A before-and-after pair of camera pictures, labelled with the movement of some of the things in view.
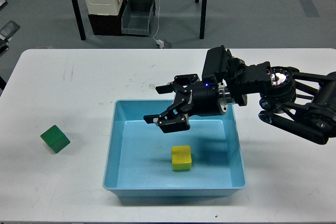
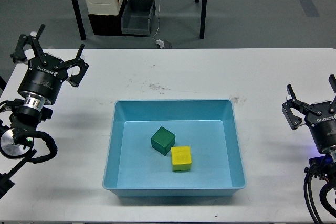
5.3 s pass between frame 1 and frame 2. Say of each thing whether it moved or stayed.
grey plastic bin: stayed
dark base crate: stayed
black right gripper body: moved
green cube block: moved
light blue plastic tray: stayed
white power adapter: stayed
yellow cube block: stayed
